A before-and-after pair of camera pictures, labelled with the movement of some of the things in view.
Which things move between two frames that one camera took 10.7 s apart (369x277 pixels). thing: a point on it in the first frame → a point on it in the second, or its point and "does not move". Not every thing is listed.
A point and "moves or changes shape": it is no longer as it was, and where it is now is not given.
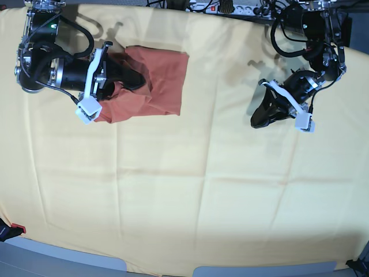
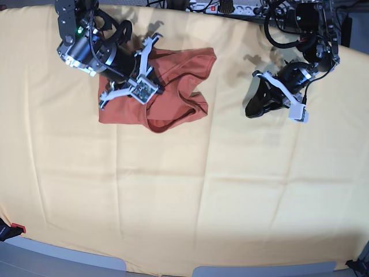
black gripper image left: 71,74 → 125,66
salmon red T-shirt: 165,73 moves or changes shape
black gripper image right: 301,85 → 294,77
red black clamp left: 7,232 does not move
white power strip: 239,9 does not move
